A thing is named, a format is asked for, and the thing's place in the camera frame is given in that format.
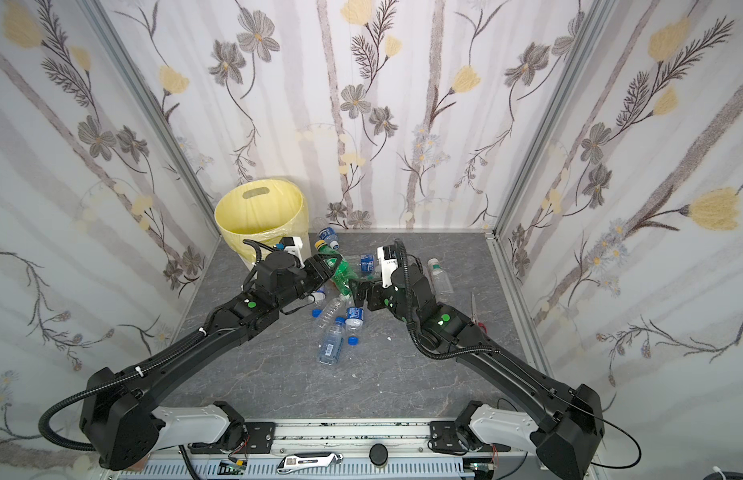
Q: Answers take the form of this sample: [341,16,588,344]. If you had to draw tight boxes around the green soda bottle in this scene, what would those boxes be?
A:
[315,240,360,296]

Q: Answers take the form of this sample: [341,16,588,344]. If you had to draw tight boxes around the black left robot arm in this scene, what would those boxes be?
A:
[38,242,342,471]

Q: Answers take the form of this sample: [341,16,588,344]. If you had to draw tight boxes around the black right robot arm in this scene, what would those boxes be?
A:
[350,240,605,479]

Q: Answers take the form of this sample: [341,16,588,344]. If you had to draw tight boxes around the white bin with yellow liner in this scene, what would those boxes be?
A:
[215,178,311,267]

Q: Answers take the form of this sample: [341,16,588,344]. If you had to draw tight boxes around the clear bottle white green cap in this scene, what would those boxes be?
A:
[427,258,453,296]

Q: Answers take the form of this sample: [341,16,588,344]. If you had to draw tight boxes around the clear bottle blue label top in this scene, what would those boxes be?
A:
[359,254,375,275]

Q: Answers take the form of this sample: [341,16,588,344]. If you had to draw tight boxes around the small blue label water bottle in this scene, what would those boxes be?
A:
[346,307,365,334]

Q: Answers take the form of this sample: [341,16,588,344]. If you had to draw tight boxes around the clear bottle blue cap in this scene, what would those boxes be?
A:
[319,317,346,365]

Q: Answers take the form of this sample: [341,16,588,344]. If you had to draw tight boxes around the black round knob centre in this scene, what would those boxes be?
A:
[369,443,389,468]

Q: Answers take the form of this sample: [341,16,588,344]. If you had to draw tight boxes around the silver adjustable wrench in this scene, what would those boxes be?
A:
[277,452,344,475]

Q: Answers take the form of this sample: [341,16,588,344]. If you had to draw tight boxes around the blue label bottle by wall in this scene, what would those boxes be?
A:
[319,226,340,250]

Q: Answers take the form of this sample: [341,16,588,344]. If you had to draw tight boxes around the red handled scissors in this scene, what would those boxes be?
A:
[471,293,487,334]

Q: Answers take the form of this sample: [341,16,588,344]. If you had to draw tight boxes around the aluminium mounting rail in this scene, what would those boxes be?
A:
[101,411,561,479]

